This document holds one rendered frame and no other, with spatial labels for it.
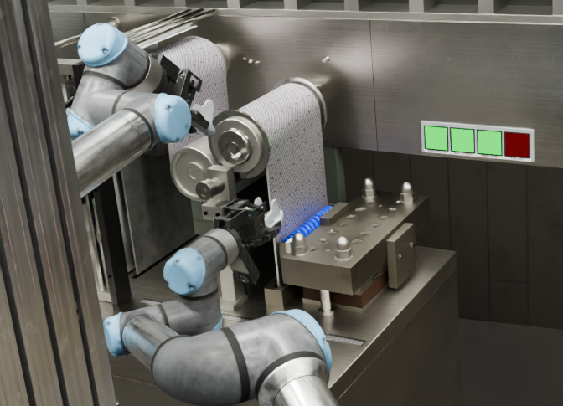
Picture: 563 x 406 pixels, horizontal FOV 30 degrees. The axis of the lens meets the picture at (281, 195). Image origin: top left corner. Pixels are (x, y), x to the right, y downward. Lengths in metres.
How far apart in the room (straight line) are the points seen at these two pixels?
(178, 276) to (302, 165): 0.47
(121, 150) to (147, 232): 0.90
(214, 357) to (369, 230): 0.76
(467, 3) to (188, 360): 1.07
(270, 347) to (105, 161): 0.37
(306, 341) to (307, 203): 0.75
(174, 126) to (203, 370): 0.38
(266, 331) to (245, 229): 0.51
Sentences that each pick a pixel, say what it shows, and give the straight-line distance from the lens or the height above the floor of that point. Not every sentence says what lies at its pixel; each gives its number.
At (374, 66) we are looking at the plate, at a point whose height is 1.34.
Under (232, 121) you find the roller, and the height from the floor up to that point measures 1.30.
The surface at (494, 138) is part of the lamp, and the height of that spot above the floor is 1.20.
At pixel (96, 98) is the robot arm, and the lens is 1.72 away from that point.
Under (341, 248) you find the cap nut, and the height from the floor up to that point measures 1.06.
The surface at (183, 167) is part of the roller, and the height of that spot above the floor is 1.19.
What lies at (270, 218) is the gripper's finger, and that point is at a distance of 2.12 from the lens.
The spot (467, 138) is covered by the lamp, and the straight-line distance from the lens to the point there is 2.27.
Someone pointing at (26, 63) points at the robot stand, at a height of 1.72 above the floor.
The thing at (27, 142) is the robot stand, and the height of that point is 1.65.
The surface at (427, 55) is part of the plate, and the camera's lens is 2.26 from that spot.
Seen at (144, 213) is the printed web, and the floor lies 1.03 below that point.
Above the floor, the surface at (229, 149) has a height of 1.25.
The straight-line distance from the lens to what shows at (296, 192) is 2.25.
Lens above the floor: 1.91
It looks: 21 degrees down
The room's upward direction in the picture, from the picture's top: 6 degrees counter-clockwise
